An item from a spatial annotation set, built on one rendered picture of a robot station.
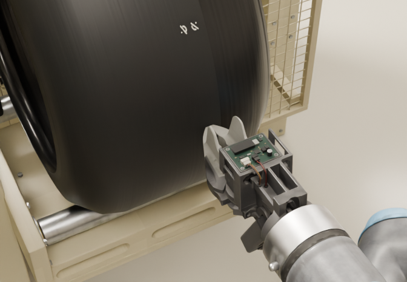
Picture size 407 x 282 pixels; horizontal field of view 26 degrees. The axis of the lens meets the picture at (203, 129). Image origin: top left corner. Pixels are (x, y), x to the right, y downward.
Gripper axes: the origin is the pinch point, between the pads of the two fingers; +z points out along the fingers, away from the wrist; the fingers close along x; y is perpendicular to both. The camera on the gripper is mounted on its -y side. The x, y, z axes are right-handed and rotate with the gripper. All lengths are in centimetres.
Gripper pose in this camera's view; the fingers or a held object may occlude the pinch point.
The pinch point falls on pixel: (213, 137)
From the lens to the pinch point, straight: 114.8
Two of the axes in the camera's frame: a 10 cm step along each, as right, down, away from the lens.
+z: -4.5, -6.0, 6.6
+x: -8.9, 3.4, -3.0
